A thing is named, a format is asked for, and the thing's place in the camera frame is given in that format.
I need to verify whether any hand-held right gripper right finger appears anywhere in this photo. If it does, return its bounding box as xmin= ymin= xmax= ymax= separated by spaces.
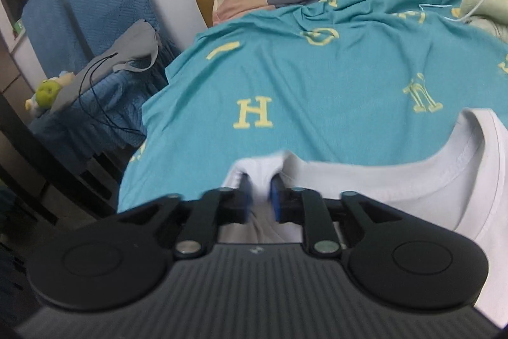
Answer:
xmin=270 ymin=176 xmax=402 ymax=259

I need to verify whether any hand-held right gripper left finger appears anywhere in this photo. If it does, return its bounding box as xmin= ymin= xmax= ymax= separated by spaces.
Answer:
xmin=117 ymin=174 xmax=252 ymax=259

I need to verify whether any white t-shirt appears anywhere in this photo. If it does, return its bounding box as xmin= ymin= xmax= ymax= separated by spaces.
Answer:
xmin=217 ymin=108 xmax=508 ymax=329

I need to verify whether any teal printed bed sheet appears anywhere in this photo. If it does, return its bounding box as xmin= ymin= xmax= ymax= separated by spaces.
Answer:
xmin=117 ymin=0 xmax=508 ymax=213

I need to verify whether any grey cloth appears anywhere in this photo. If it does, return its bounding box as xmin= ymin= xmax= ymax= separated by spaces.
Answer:
xmin=48 ymin=20 xmax=163 ymax=114

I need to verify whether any dark wooden desk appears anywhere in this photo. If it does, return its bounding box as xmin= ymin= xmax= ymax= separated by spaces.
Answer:
xmin=0 ymin=89 xmax=120 ymax=228

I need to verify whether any green plush toy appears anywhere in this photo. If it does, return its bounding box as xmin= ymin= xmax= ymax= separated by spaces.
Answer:
xmin=25 ymin=71 xmax=76 ymax=112

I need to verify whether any blue covered chair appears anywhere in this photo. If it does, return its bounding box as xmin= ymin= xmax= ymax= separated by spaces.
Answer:
xmin=21 ymin=0 xmax=94 ymax=74

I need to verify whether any black cord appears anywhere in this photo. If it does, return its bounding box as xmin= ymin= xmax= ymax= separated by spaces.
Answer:
xmin=78 ymin=53 xmax=146 ymax=135

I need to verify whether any blue fabric bundle with cables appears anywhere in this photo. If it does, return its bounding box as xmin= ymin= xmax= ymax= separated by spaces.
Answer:
xmin=30 ymin=0 xmax=184 ymax=162

